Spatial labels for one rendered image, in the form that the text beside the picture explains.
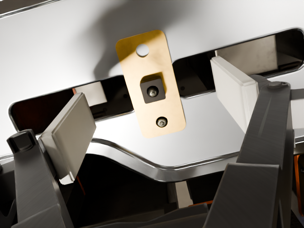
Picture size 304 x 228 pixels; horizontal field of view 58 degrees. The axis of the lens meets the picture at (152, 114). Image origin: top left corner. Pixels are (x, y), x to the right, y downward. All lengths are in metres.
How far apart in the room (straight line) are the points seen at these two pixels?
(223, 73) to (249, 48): 0.08
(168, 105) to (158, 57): 0.04
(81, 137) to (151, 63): 0.08
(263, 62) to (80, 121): 0.15
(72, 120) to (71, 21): 0.08
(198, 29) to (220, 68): 0.05
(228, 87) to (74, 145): 0.09
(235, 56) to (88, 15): 0.12
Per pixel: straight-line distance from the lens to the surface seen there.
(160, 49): 0.21
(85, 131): 0.18
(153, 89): 0.20
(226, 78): 0.16
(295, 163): 0.33
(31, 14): 0.23
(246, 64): 0.24
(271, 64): 0.25
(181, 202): 0.66
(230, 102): 0.16
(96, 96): 0.36
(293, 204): 0.60
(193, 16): 0.21
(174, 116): 0.23
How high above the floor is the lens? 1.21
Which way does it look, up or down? 69 degrees down
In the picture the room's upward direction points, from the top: 178 degrees clockwise
